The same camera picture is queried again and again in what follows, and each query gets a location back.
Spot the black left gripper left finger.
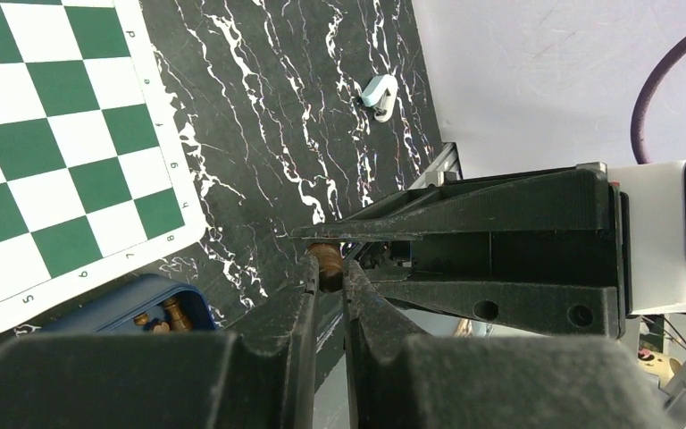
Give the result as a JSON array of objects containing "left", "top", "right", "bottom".
[{"left": 0, "top": 256, "right": 319, "bottom": 428}]

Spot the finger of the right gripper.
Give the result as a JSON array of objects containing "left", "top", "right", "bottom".
[{"left": 291, "top": 168, "right": 611, "bottom": 242}]

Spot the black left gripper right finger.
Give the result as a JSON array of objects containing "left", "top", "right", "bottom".
[{"left": 343, "top": 263, "right": 672, "bottom": 428}]

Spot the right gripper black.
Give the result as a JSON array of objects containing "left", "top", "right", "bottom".
[{"left": 373, "top": 161, "right": 686, "bottom": 339}]

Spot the brown pawn round head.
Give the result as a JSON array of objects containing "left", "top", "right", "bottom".
[{"left": 307, "top": 243, "right": 344, "bottom": 293}]

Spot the brown pieces pair in tray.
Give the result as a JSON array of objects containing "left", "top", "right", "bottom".
[{"left": 132, "top": 297, "right": 194, "bottom": 333}]

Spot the green white chess board mat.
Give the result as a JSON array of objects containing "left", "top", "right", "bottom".
[{"left": 0, "top": 1, "right": 206, "bottom": 333}]

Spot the blue plastic tray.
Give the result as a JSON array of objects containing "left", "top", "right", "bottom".
[{"left": 0, "top": 273, "right": 218, "bottom": 345}]

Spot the small white clip object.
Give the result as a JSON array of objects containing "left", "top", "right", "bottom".
[{"left": 360, "top": 74, "right": 398, "bottom": 123}]

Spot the aluminium rail frame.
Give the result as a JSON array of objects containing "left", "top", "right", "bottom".
[{"left": 408, "top": 142, "right": 463, "bottom": 189}]

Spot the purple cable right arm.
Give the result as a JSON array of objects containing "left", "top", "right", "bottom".
[{"left": 630, "top": 13, "right": 686, "bottom": 165}]

